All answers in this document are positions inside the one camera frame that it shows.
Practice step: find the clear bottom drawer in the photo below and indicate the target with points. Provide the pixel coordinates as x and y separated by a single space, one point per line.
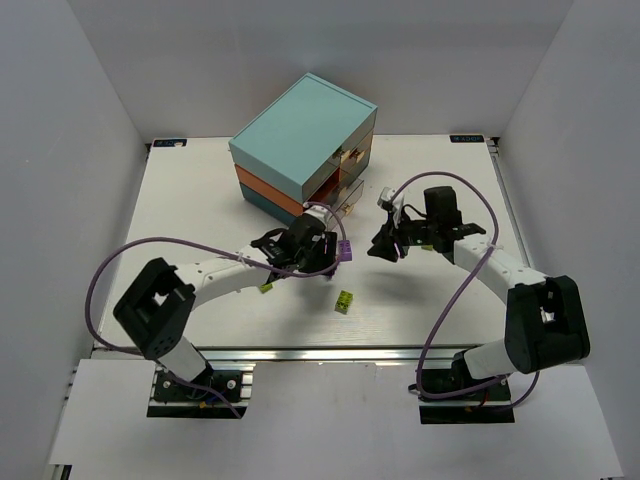
342 198

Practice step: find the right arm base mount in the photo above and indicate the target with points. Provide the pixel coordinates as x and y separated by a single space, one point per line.
491 405

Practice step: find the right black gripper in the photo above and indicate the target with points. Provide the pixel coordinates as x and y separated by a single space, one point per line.
398 235

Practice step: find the left blue label sticker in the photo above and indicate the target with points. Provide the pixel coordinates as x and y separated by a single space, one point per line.
169 143

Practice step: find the blue label sticker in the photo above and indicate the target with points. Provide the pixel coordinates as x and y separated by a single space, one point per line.
169 143
466 138

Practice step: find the lime patterned lego centre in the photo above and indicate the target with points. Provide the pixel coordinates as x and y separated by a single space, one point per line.
343 302

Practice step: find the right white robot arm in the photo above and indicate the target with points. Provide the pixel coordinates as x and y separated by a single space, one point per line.
545 324

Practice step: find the purple 2x3 lego brick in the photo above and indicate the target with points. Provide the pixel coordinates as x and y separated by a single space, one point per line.
344 251

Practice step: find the right blue label sticker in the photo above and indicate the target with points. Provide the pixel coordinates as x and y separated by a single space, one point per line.
466 138

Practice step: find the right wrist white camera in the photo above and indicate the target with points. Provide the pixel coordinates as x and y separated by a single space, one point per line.
391 200

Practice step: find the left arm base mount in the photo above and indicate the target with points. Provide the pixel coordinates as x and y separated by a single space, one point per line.
223 393

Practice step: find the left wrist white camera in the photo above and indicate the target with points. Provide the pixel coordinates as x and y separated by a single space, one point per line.
320 212

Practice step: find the wrist white camera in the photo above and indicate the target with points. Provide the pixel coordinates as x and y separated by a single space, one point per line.
391 200
320 212

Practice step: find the teal orange drawer cabinet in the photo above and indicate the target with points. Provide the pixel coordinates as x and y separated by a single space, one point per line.
313 137

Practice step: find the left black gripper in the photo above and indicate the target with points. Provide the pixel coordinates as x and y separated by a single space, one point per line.
327 248

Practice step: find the lime 2x2 lego left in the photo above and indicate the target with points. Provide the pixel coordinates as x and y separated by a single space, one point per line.
266 287

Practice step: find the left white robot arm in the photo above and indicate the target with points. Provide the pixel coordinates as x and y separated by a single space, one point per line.
155 308

